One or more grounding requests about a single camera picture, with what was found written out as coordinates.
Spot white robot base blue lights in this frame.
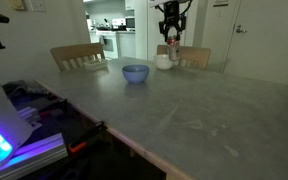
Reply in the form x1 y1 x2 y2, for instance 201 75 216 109
0 54 35 174

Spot white bowl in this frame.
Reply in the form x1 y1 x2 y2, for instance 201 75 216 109
153 53 175 71

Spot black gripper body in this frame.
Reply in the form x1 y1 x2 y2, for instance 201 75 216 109
163 0 182 25

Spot white power strip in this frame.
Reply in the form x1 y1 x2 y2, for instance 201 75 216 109
17 105 42 132

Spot white countertop appliance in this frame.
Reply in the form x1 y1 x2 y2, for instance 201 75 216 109
111 18 127 31

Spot clear plastic container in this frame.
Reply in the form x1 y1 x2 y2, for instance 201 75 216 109
83 58 109 72

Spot red and silver soda can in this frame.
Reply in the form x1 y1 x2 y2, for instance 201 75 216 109
166 35 182 62

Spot blue bowl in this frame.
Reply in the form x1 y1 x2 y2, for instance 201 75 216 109
121 64 151 85

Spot black clamp orange handle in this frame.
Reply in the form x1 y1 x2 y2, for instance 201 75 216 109
66 120 108 158

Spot round beige thermostat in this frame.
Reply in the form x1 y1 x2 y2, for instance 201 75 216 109
9 0 26 11

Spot white oven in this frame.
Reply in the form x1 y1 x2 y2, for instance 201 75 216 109
96 30 120 61

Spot metal door lever handle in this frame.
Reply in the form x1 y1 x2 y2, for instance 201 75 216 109
235 24 248 35

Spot microwave oven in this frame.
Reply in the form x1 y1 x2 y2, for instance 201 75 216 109
125 16 137 32

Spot small wall sign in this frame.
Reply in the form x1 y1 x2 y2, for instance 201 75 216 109
212 0 230 8

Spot dark cable bundle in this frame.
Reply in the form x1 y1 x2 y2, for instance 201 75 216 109
2 79 57 101

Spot white closet door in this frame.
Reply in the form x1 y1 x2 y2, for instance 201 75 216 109
147 0 187 61

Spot metal mounting plate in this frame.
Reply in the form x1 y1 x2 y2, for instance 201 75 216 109
0 132 68 180

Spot black clamp red handle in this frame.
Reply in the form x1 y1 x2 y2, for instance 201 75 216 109
37 98 69 118

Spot white kitchen cabinet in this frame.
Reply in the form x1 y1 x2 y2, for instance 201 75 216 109
117 31 137 58

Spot wooden slat-back chair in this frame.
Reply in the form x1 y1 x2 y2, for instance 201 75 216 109
49 42 107 73
156 44 212 70

